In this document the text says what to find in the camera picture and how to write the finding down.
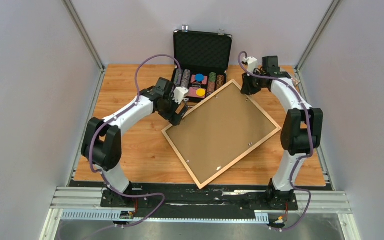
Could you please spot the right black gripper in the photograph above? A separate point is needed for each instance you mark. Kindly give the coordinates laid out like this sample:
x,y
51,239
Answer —
x,y
247,88

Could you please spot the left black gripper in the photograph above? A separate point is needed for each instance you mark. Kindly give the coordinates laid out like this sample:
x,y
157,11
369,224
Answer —
x,y
173,117

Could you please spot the light wooden picture frame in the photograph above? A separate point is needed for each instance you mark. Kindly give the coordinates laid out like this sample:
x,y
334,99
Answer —
x,y
178,145

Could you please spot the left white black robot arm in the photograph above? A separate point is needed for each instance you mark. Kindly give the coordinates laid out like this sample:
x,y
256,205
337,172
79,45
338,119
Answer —
x,y
102,143

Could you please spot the yellow round chip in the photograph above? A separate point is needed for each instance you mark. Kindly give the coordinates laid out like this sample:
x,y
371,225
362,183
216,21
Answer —
x,y
200,92

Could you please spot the blue round chip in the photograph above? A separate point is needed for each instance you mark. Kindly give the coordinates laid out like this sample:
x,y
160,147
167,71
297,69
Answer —
x,y
199,77

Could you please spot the silver glitter tube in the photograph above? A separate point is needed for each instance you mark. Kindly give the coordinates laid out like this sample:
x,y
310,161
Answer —
x,y
296,80

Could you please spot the black poker chip case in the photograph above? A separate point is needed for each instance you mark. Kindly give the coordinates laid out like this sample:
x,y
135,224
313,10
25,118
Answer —
x,y
198,52

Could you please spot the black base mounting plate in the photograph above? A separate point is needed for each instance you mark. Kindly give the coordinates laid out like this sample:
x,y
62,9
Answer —
x,y
186,201

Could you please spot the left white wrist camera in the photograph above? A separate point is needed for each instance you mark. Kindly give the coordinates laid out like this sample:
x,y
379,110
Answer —
x,y
179,94

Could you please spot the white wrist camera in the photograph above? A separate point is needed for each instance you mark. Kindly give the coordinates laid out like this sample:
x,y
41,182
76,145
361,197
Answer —
x,y
179,94
251,63

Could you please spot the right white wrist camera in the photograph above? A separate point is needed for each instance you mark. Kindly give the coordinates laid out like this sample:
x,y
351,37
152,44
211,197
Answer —
x,y
251,63

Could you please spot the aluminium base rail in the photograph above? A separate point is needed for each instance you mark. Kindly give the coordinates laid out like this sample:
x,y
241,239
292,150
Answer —
x,y
81,203

